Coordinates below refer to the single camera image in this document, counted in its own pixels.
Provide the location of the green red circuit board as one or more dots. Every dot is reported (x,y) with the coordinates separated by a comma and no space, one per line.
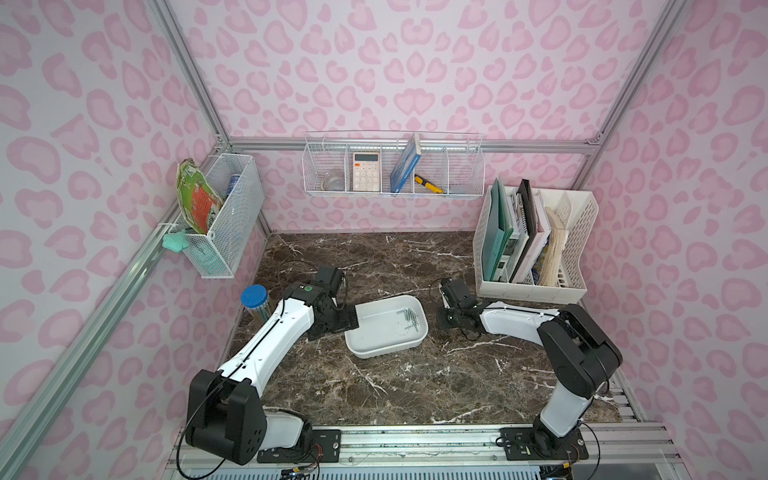
(198,201)

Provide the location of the white wire wall basket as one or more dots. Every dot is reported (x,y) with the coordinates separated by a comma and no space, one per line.
(454,162)

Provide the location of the white mesh side basket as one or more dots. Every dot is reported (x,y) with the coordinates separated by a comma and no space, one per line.
(217,254)

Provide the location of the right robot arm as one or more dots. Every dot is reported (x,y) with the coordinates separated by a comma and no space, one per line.
(581,354)

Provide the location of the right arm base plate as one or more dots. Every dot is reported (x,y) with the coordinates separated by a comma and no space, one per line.
(537,444)

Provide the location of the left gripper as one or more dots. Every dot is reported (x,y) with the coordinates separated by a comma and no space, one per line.
(343,320)

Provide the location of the pink white book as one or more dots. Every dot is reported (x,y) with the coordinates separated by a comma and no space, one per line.
(534,246)

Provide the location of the teal rubber toy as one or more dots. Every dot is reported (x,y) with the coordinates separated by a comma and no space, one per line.
(176,242)

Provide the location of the yellow utility knife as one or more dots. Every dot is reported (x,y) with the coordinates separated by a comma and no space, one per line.
(428,184)

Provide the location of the white plastic storage box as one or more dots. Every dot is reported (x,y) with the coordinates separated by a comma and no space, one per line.
(381,330)

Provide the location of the blue lid clear jar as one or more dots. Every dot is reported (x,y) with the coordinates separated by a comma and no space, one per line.
(256,301)

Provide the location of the pile of metal screws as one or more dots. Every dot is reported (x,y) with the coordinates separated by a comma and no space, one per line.
(410,319)

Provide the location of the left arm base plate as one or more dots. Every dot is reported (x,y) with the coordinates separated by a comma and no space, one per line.
(322,445)

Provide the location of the white desk file organizer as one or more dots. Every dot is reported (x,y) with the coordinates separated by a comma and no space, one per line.
(578,211)

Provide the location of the white pink calculator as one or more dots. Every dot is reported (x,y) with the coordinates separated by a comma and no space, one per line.
(366,176)

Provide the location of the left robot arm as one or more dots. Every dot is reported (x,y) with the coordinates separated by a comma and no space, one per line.
(225,414)

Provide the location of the clear tape roll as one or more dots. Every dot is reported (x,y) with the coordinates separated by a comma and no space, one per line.
(334,182)

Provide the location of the black binder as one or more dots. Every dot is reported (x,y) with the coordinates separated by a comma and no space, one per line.
(527,217)

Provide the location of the green folder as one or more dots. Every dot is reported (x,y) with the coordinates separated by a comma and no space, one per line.
(500,227)

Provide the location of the blue book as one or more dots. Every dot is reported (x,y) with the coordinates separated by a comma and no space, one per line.
(406,164)

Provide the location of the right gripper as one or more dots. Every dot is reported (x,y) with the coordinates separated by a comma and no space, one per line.
(447,315)

